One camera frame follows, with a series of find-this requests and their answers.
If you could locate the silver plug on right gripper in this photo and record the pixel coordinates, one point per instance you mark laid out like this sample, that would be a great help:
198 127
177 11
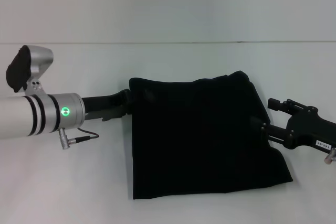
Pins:
330 157

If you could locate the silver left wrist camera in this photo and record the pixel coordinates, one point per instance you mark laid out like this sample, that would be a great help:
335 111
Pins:
29 66

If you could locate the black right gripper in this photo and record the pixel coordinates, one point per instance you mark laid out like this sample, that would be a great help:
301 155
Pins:
312 132

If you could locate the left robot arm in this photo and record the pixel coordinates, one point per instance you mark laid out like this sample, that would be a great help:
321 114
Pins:
39 116

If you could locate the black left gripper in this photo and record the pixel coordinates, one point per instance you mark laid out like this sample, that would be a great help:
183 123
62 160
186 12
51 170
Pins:
105 106

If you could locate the black shirt with FREE print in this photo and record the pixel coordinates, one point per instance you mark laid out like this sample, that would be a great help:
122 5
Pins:
197 134

